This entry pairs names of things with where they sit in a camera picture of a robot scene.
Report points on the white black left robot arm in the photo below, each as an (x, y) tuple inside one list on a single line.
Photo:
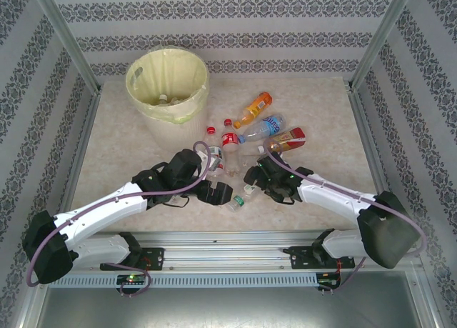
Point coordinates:
[(107, 206)]

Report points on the grey metal panel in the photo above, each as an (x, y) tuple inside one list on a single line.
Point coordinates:
[(228, 306)]

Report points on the aluminium frame post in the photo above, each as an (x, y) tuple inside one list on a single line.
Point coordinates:
[(383, 35), (64, 35)]

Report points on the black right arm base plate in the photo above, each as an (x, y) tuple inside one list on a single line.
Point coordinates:
[(301, 258)]

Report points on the small circuit board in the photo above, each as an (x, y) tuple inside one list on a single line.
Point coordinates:
[(328, 281), (130, 279)]

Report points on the cream plastic waste bin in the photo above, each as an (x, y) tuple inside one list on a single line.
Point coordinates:
[(178, 135)]

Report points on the red-cap bottle red white label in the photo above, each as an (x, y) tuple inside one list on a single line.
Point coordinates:
[(218, 156)]

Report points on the amber tea bottle red label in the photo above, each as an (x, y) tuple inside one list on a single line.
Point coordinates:
[(289, 138)]

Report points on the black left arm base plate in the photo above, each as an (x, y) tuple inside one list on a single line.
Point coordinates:
[(155, 258)]

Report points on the orange juice bottle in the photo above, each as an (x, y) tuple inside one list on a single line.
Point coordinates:
[(255, 108)]

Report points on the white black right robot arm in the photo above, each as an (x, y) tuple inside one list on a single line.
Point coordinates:
[(335, 199)]

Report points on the clear water bottle blue cap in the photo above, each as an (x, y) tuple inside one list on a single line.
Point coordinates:
[(266, 126)]

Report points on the clear bottle white cap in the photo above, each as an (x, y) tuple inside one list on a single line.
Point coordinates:
[(163, 98)]

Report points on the aluminium mounting rail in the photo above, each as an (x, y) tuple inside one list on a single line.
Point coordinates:
[(228, 254)]

